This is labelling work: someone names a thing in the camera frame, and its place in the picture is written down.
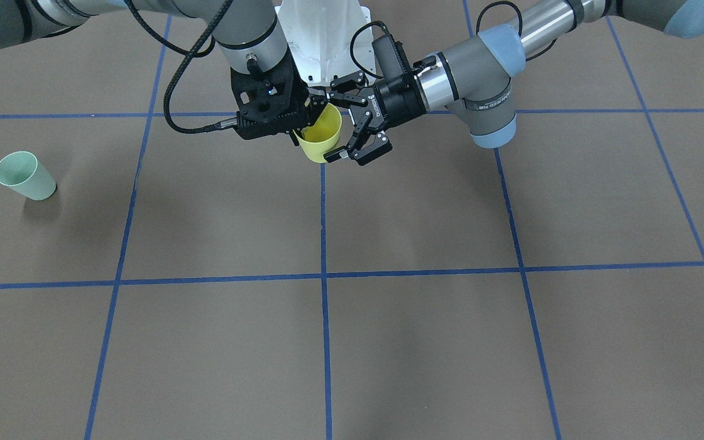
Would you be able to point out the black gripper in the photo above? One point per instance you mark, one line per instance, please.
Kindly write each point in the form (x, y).
(300, 105)

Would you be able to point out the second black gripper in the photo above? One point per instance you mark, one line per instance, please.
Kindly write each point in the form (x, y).
(398, 102)

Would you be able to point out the yellow plastic cup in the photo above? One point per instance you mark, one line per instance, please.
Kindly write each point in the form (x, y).
(323, 136)

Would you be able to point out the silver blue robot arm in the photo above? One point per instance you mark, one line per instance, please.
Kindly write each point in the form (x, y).
(248, 33)

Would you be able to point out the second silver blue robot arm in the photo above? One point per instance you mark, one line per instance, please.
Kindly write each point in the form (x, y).
(473, 79)

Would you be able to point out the green plastic cup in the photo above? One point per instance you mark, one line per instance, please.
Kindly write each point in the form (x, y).
(23, 173)

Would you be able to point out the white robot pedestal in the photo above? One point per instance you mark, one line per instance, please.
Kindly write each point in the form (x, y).
(319, 35)

